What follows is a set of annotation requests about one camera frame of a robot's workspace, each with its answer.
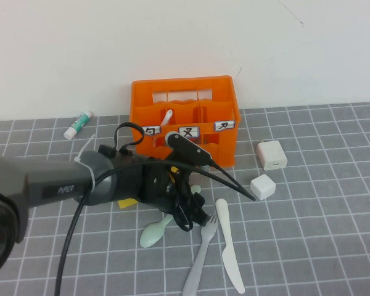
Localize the white plastic knife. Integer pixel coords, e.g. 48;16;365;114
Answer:
215;198;246;294

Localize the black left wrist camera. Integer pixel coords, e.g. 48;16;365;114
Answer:
165;131;214;170

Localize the white zip tie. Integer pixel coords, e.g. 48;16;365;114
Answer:
73;134;97;191

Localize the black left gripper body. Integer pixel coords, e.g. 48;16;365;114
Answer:
158;180;201;216

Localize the white green glue stick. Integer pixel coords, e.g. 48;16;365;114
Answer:
64;110;93;141

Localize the long black camera cable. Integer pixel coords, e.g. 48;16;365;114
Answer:
54;157;257;296

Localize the mint green plastic spoon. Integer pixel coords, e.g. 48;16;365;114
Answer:
140;184;202;249

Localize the orange plastic cutlery holder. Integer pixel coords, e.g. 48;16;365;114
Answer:
129;75;242;169

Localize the grey plastic fork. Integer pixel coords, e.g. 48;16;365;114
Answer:
182;215;220;296

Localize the short looped black cable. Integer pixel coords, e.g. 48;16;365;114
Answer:
97;122;144;157

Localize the pink plastic spoon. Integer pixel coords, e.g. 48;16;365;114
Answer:
154;109;175;147

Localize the white foam cube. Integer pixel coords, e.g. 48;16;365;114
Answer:
250;174;277;200

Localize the white usb charger adapter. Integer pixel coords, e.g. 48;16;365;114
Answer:
256;139;289;171

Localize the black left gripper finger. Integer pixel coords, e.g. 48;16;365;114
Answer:
172;209;194;232
192;197;211;226

